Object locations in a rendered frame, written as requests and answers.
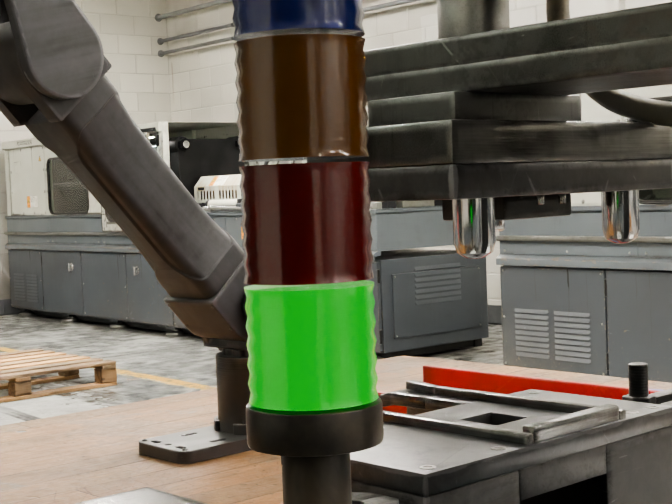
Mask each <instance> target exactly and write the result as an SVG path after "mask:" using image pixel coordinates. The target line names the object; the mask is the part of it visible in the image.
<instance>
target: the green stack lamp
mask: <svg viewBox="0 0 672 504"><path fill-rule="evenodd" d="M373 288H374V282H373V281H367V280H362V281H354V282H343V283H331V284H312V285H250V286H246V287H244V291H245V294H246V297H247V298H246V303H245V310H246V314H247V321H246V326H245V327H246V330H247V333H248V339H247V344H246V346H247V350H248V353H249V357H248V362H247V366H248V369H249V373H250V376H249V380H248V386H249V389H250V392H251V394H250V398H249V404H250V405H252V406H254V407H257V408H262V409H268V410H279V411H320V410H333V409H342V408H349V407H355V406H360V405H364V404H368V403H371V402H374V401H375V400H377V399H378V398H379V396H378V392H377V389H376V386H377V381H378V376H377V372H376V369H375V368H376V363H377V356H376V352H375V346H376V341H377V339H376V336H375V332H374V328H375V323H376V319H375V316H374V312H373V310H374V305H375V299H374V296H373Z"/></svg>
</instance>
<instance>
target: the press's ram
mask: <svg viewBox="0 0 672 504"><path fill-rule="evenodd" d="M437 20H438V39H436V40H429V41H423V42H417V43H411V44H404V45H398V46H392V47H386V48H379V49H373V50H367V51H364V54H365V57H366V62H365V67H364V70H365V74H366V77H367V80H366V85H365V91H366V94H367V103H366V106H368V126H369V127H366V128H367V132H368V135H369V139H368V144H367V148H368V152H369V155H370V156H369V157H360V158H345V159H326V160H307V163H317V162H355V161H367V162H370V164H369V169H368V173H369V177H370V180H371V182H370V187H369V194H370V197H371V202H384V201H422V200H442V206H443V220H445V221H453V243H454V246H455V249H456V252H457V253H458V254H459V255H461V256H463V257H465V258H469V259H479V258H484V257H486V256H488V255H489V254H491V253H492V252H493V250H494V246H495V243H496V233H495V231H503V230H504V229H505V220H514V219H528V218H542V217H556V216H569V215H570V214H571V195H570V194H571V193H590V192H601V209H602V231H603V234H604V237H605V239H607V240H608V241H610V242H612V243H617V244H625V243H630V242H632V241H633V240H635V239H636V238H637V237H638V234H639V230H640V209H639V190H648V189H667V188H672V127H667V126H659V125H654V124H653V123H651V122H613V121H581V98H580V96H578V95H572V94H582V93H591V92H601V91H611V90H621V89H630V88H640V87H650V86H660V85H670V84H672V2H668V3H662V4H655V5H649V6H643V7H637V8H630V9H624V10H618V11H611V12H605V13H599V14H593V15H586V16H580V17H574V18H568V19H561V20H555V21H549V22H542V23H536V24H530V25H524V26H517V27H511V28H510V17H509V0H437Z"/></svg>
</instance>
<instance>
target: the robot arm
mask: <svg viewBox="0 0 672 504"><path fill-rule="evenodd" d="M111 67H112V65H111V64H110V62H109V61H108V60H107V58H106V57H105V56H104V52H103V46H102V43H101V40H100V37H99V35H98V33H97V31H96V30H95V28H94V27H93V25H92V24H91V23H90V21H89V20H88V18H87V17H86V15H85V14H84V13H83V11H82V10H81V8H80V7H79V6H78V4H77V3H76V1H75V0H0V111H1V112H2V114H3V115H4V116H5V117H6V118H7V119H8V121H9V122H10V123H11V124H12V125H13V126H14V127H17V126H24V125H25V126H26V127H27V129H28V130H29V131H30V132H31V133H32V134H33V136H34V137H35V138H36V139H37V140H38V141H39V142H40V143H41V144H42V145H44V146H45V147H46V148H47V149H49V150H50V151H52V152H53V153H54V154H55V155H56V156H57V157H58V158H59V159H60V160H61V161H62V162H63V163H64V164H65V165H66V166H67V167H68V168H69V169H70V170H71V171H72V172H73V173H74V175H75V176H76V177H77V178H78V179H79V180H80V181H81V182H82V184H83V185H84V186H85V187H86V188H87V189H88V191H89V192H90V193H91V194H92V195H93V197H94V198H95V199H96V200H97V201H98V202H99V204H100V205H101V206H102V207H103V208H104V210H105V211H106V212H107V213H108V214H109V215H110V217H111V218H112V219H113V220H114V221H115V223H116V224H117V225H118V226H119V227H120V228H121V230H122V231H123V232H124V233H125V234H126V235H127V237H128V238H129V239H130V240H131V241H132V243H133V244H134V245H135V246H136V248H137V249H138V250H139V251H140V253H141V254H142V255H143V257H144V258H145V259H146V261H147V262H148V264H149V265H150V266H151V268H152V269H153V271H154V272H155V276H156V279H157V280H158V282H159V283H160V285H161V286H162V287H163V288H164V289H165V290H166V292H167V293H168V294H167V296H166V297H165V298H164V302H165V303H166V304H167V306H168V307H169V308H170V309H171V310H172V311H173V313H174V314H175V315H176V316H177V317H178V318H179V320H180V321H181V322H182V323H183V324H184V325H185V327H186V328H187V329H188V330H189V331H190V332H191V333H193V334H194V335H197V336H199V337H202V339H203V344H204V346H206V347H216V348H218V350H220V351H221V352H218V353H216V354H215V359H216V382H217V404H218V416H216V417H215V418H214V425H213V426H208V427H203V428H197V429H192V430H187V431H182V432H177V433H172V434H167V435H162V436H157V437H152V438H147V439H142V440H140V441H139V454H140V455H144V456H148V457H152V458H156V459H160V460H165V461H169V462H173V463H177V464H190V463H196V462H200V461H205V460H209V459H214V458H218V457H223V456H227V455H232V454H236V453H241V452H245V451H250V450H252V449H250V448H249V447H248V444H247V431H246V405H247V404H248V403H249V398H250V394H251V392H250V389H249V386H248V380H249V376H250V373H249V369H248V366H247V362H248V357H249V353H248V350H247V346H246V344H247V339H248V333H247V330H246V327H245V326H246V321H247V314H246V310H245V303H246V298H247V297H246V294H245V291H244V287H246V286H250V285H252V284H245V283H243V282H244V278H245V270H244V266H243V259H244V254H245V253H244V250H243V248H241V247H240V246H239V244H238V243H237V242H236V241H235V239H234V238H233V237H232V236H231V235H230V234H229V233H228V232H226V231H225V230H224V229H223V228H221V227H219V226H218V225H217V224H216V223H215V222H214V221H213V220H212V218H211V217H210V216H209V215H208V214H207V213H206V212H205V211H204V209H203V208H202V207H201V206H200V205H199V204H198V202H197V201H196V200H195V199H194V198H193V196H192V195H191V194H190V193H189V191H188V190H187V189H186V188H185V186H184V185H183V184H182V182H181V181H180V180H179V179H178V177H177V176H176V175H175V174H174V172H173V171H172V170H171V169H170V167H169V166H168V165H167V163H166V162H165V161H164V160H163V158H162V157H161V156H160V155H159V153H158V152H157V151H156V150H155V148H154V147H153V146H152V144H151V143H150V142H149V141H148V139H147V138H146V137H145V135H144V134H143V133H142V131H141V130H140V129H139V127H138V126H137V125H136V123H135V122H134V120H133V119H132V117H131V116H130V114H129V113H128V111H127V110H126V108H125V107H124V105H123V104H122V102H121V100H120V96H119V93H118V91H117V90H116V88H115V87H114V85H113V84H112V83H111V81H110V80H109V79H108V78H107V76H106V75H105V74H106V73H107V72H108V70H109V69H110V68H111Z"/></svg>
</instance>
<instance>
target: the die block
mask: <svg viewBox="0 0 672 504"><path fill-rule="evenodd" d="M351 487H352V492H367V493H376V494H380V495H384V496H389V497H393V498H397V499H399V504H672V425H671V426H668V427H664V428H661V429H657V430H654V431H650V432H647V433H644V434H640V435H637V436H633V437H630V438H626V439H623V440H620V441H616V442H613V443H609V444H606V445H602V446H599V447H596V448H592V449H589V450H585V451H582V452H578V453H575V454H571V455H568V456H565V457H561V458H558V459H554V460H551V461H547V462H544V463H541V464H537V465H534V466H530V467H527V468H523V469H520V470H517V471H513V472H510V473H506V474H503V475H499V476H496V477H493V478H489V479H486V480H482V481H479V482H475V483H472V484H469V485H465V486H462V487H458V488H455V489H451V490H448V491H444V492H441V493H438V494H434V495H431V496H427V497H424V496H420V495H415V494H411V493H406V492H402V491H397V490H393V489H388V488H384V487H379V486H375V485H370V484H366V483H361V482H357V481H352V480H351Z"/></svg>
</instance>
